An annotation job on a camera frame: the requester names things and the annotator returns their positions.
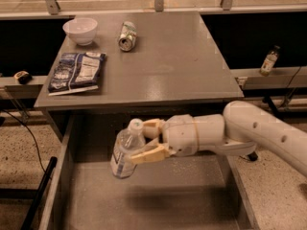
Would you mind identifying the crushed green soda can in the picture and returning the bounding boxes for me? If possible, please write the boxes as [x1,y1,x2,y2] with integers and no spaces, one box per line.
[118,21,137,52]

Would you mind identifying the blue snack bag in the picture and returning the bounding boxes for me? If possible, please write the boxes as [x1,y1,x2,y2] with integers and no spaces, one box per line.
[48,52,106,96]

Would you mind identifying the black wheeled stand leg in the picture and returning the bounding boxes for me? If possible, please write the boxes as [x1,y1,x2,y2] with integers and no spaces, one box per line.
[263,96,280,118]

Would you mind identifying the black stand leg left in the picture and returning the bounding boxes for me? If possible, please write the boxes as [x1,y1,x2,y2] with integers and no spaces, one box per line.
[0,156,58,230]

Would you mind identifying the white bowl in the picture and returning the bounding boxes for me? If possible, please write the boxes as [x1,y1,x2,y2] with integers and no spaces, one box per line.
[62,17,98,45]

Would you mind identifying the grey open drawer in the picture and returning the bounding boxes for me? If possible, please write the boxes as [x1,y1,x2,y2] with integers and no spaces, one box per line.
[39,115,259,230]

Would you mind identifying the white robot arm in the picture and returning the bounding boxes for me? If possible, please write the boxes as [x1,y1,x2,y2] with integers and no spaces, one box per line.
[130,101,307,176]

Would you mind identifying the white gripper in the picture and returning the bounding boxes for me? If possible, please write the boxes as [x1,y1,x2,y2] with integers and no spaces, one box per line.
[130,114,199,165]

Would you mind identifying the grey cabinet counter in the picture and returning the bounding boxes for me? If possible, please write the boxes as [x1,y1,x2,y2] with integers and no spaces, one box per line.
[35,11,244,137]

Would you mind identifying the clear plastic water bottle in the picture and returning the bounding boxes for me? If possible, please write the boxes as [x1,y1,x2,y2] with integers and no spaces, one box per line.
[110,119,146,179]

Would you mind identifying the small black yellow tape measure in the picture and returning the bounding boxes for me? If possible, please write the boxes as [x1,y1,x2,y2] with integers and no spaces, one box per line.
[14,71,33,84]

